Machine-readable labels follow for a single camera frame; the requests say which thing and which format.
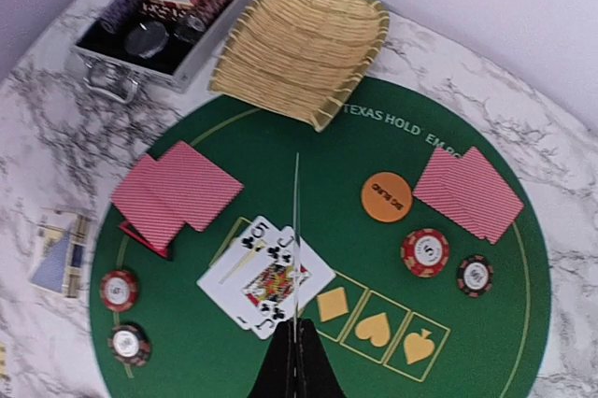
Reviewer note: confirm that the dealt card seat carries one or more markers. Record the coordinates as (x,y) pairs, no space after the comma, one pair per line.
(431,190)
(156,222)

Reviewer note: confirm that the black red triangular all-in marker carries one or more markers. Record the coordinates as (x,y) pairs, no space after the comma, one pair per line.
(131,231)

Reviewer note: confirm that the face-up five of clubs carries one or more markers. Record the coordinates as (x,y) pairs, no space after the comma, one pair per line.
(218,282)

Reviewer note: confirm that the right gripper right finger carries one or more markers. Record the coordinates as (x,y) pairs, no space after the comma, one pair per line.
(315,377)

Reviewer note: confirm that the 5 chip stack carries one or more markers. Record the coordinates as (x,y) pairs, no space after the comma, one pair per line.
(425,252)
(119,290)

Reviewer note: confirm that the face-up jack of clubs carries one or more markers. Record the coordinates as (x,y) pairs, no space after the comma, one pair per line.
(285,277)

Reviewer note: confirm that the black dealer button in case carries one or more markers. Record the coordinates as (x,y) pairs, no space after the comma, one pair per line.
(147,39)

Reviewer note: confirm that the playing card box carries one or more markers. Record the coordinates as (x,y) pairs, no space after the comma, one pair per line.
(61,239)

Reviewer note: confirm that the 100 chip stack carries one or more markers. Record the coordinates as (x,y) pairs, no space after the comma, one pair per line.
(129,344)

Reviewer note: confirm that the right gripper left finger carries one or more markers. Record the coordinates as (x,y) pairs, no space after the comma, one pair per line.
(276,377)

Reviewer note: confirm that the woven bamboo basket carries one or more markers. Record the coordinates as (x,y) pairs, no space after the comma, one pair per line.
(301,58)

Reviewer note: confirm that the round green poker mat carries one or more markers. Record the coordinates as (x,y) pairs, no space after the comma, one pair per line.
(403,336)

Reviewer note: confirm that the thin card edge-on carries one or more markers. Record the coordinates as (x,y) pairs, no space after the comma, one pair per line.
(296,239)

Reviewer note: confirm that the orange big blind button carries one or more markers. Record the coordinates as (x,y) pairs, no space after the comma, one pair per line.
(386,197)

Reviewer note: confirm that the dealt card top seat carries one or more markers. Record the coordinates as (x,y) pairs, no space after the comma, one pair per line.
(431,190)

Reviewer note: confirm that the aluminium poker case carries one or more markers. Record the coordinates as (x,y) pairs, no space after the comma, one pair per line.
(115,74)

